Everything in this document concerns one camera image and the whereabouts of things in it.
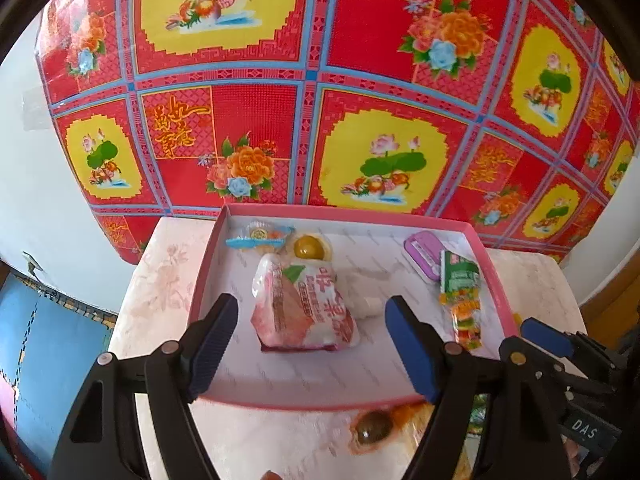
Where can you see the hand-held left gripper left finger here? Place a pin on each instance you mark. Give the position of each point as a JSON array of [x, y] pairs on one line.
[[212, 345]]

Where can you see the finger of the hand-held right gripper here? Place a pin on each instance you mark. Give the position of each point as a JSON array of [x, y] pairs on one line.
[[545, 337], [600, 355]]

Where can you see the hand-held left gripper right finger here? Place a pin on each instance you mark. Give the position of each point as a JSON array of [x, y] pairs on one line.
[[412, 355]]

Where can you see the yellow orange candy packet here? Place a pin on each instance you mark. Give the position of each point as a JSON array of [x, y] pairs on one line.
[[467, 330]]

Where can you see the long orange cracker packet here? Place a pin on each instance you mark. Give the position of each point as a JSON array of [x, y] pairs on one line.
[[412, 417]]

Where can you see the brown egg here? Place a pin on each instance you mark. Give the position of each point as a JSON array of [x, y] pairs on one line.
[[372, 432]]

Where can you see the pink cardboard box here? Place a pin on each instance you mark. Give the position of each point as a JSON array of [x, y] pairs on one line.
[[300, 375]]

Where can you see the pink jelly pouch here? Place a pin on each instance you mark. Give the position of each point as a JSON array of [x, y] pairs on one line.
[[300, 310]]

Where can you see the green packet with red label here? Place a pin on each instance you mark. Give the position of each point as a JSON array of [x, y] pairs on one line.
[[460, 272]]

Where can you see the purple tin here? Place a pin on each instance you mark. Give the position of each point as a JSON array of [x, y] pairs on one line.
[[422, 257]]

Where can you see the blue-edged clear pastry packet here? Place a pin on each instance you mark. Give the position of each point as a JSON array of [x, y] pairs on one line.
[[257, 237]]

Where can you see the yellow egg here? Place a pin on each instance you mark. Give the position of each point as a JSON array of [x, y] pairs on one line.
[[307, 247]]

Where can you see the colourful foam floor mat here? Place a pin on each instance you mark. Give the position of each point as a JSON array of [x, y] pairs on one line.
[[45, 340]]

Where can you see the red floral printed cloth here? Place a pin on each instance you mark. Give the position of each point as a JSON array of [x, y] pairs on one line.
[[320, 85]]

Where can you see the white wall outlet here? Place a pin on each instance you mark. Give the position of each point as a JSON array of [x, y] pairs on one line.
[[32, 264]]

